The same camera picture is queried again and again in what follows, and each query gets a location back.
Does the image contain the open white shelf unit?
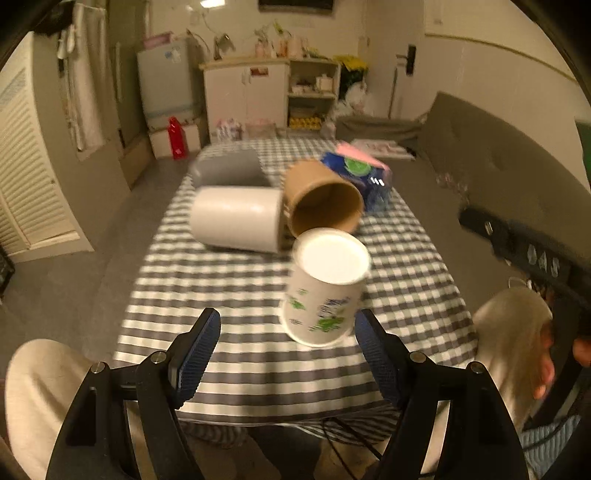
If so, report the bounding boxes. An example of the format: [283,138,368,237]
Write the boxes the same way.
[285,58,342,136]

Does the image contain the person's right leg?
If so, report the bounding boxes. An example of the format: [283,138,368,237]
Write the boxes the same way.
[418,290,555,480]

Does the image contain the yellow flowers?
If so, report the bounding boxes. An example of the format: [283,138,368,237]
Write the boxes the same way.
[334,54,369,75]

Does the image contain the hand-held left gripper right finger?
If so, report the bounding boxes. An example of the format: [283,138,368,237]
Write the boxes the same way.
[354,309,530,480]

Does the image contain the brown paper cup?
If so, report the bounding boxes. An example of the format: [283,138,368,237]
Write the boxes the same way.
[283,160,365,238]

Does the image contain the white printed paper cup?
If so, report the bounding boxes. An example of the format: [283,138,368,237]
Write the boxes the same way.
[280,227,371,348]

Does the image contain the green board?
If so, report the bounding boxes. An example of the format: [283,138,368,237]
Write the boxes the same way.
[574,119,591,186]

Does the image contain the white plastic bag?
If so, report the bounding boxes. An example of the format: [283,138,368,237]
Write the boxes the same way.
[343,80,371,115]

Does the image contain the black door handle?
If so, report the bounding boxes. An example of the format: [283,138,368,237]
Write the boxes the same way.
[396,44,417,76]

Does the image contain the grey cup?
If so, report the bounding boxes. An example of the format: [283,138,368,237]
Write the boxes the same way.
[191,149,272,189]

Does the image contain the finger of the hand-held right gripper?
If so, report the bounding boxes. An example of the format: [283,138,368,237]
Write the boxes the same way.
[458,205,509,252]

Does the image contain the white storage box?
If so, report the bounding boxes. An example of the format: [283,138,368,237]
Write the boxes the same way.
[148,121,202,160]

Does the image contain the white cabinet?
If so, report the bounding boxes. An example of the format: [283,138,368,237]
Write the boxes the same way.
[199,59,291,140]

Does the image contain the small white fridge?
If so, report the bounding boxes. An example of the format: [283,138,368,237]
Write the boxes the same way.
[136,37,205,131]

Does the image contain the cardboard box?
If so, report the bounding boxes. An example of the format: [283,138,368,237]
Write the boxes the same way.
[117,133,156,186]

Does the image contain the person's left leg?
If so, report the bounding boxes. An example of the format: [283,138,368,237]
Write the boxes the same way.
[2,339,139,480]

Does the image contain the grey cushion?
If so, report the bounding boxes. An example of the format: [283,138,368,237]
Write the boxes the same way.
[335,115,422,149]

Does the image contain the blue striped cloth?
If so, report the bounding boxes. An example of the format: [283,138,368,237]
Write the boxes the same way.
[519,414,591,480]

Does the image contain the pink notepad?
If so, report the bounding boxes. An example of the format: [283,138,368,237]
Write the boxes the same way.
[335,142,387,174]

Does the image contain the person's right hand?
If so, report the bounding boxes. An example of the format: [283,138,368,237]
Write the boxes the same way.
[532,320,591,401]

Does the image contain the red bottle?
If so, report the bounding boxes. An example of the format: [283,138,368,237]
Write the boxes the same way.
[167,116,188,160]

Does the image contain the grey checked tablecloth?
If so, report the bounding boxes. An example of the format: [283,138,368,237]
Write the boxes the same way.
[112,136,479,445]

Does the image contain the white louvered door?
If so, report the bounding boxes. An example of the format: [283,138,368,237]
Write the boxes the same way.
[0,31,96,265]

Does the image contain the desk lamp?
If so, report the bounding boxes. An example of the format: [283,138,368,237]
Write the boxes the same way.
[213,32,236,61]

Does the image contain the person's leg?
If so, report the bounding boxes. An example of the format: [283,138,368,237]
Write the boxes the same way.
[2,339,139,480]
[418,290,555,480]

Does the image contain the white cylindrical cup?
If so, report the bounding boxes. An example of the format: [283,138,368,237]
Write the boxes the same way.
[190,185,294,253]

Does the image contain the pack of small bottles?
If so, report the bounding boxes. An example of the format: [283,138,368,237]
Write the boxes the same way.
[216,119,243,142]

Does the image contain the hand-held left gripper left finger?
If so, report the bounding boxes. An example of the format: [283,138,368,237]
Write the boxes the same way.
[45,308,222,480]

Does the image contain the blue tissue packet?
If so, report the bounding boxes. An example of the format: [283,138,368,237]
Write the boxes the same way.
[321,151,394,214]

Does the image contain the hanging white towel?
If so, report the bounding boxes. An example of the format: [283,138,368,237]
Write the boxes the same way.
[64,4,110,151]

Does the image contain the black cable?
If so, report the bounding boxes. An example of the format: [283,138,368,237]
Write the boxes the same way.
[321,416,386,462]

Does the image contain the black crate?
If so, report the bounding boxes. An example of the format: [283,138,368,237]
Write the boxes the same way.
[0,244,15,302]

